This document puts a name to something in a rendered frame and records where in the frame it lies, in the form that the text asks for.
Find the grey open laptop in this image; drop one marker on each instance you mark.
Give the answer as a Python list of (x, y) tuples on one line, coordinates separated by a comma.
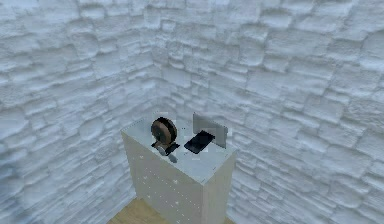
[(206, 135)]

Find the brown round alarm clock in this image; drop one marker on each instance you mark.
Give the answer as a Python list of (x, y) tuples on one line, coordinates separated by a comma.
[(164, 132)]

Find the white chest of drawers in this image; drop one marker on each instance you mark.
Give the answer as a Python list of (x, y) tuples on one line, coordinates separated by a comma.
[(186, 186)]

